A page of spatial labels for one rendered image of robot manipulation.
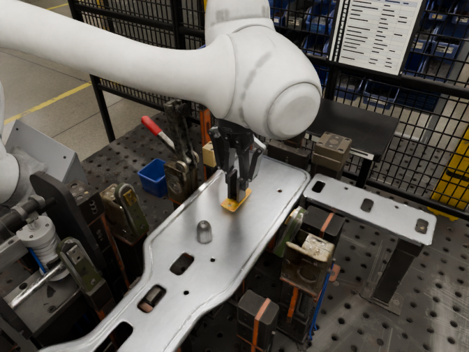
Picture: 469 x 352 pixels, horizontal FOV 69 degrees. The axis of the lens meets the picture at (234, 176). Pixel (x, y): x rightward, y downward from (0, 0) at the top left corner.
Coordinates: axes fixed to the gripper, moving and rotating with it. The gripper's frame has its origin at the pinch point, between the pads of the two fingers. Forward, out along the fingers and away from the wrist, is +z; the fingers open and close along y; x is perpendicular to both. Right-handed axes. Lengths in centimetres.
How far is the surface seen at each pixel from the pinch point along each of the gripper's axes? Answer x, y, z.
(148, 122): -0.6, -24.4, -9.0
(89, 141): 79, -189, 106
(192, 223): -11.0, -4.5, 4.9
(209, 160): 6.2, -12.3, 2.1
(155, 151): 33, -61, 35
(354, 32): 55, 5, -20
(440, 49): 174, 26, 19
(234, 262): -14.8, 8.6, 4.9
